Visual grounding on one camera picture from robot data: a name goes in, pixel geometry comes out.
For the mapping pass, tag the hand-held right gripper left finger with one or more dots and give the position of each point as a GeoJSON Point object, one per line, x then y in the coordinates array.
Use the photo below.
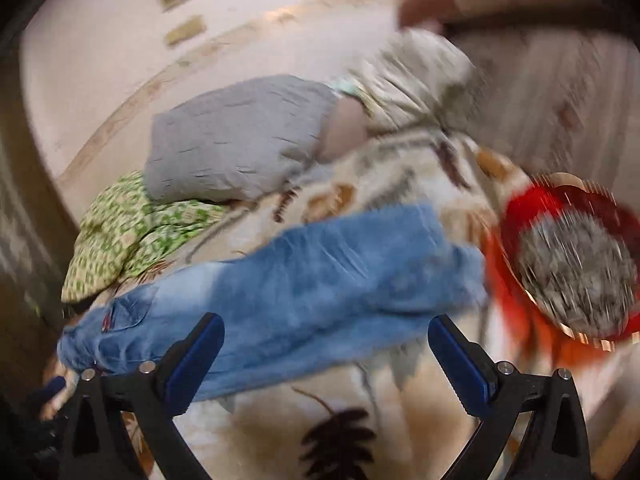
{"type": "Point", "coordinates": [196, 359]}

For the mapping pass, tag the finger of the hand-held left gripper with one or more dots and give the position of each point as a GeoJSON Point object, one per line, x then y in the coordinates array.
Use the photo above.
{"type": "Point", "coordinates": [52, 386]}

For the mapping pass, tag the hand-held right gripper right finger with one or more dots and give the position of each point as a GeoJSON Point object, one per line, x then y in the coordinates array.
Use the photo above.
{"type": "Point", "coordinates": [460, 360]}

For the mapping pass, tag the blue denim pants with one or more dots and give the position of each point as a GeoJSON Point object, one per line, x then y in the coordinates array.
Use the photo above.
{"type": "Point", "coordinates": [325, 280]}

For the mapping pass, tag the cream leaf print blanket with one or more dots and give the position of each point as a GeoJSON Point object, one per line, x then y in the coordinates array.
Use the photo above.
{"type": "Point", "coordinates": [280, 435]}

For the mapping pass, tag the pile of sunflower seeds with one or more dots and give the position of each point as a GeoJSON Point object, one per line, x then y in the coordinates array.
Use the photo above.
{"type": "Point", "coordinates": [575, 270]}

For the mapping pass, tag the green patterned cloth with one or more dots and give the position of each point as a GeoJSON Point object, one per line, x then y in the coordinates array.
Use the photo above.
{"type": "Point", "coordinates": [125, 230]}

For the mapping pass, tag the dark wooden glass door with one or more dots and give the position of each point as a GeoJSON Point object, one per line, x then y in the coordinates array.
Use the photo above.
{"type": "Point", "coordinates": [25, 235]}

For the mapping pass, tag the red glass bowl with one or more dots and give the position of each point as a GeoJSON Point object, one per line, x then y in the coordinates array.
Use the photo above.
{"type": "Point", "coordinates": [525, 210]}

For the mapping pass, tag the grey quilted pillow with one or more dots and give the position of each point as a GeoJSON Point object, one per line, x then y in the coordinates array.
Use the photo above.
{"type": "Point", "coordinates": [235, 135]}

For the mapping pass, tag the pink pillow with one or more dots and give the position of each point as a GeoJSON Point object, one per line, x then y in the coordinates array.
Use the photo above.
{"type": "Point", "coordinates": [345, 130]}

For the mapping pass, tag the striped floral cushion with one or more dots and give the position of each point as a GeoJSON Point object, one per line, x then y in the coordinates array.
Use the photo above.
{"type": "Point", "coordinates": [550, 100]}

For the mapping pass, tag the cream floral cloth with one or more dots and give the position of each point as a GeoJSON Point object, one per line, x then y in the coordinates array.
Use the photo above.
{"type": "Point", "coordinates": [415, 75]}

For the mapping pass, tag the gold wall switch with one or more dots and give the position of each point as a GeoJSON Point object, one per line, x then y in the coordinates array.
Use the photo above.
{"type": "Point", "coordinates": [196, 25]}
{"type": "Point", "coordinates": [175, 36]}

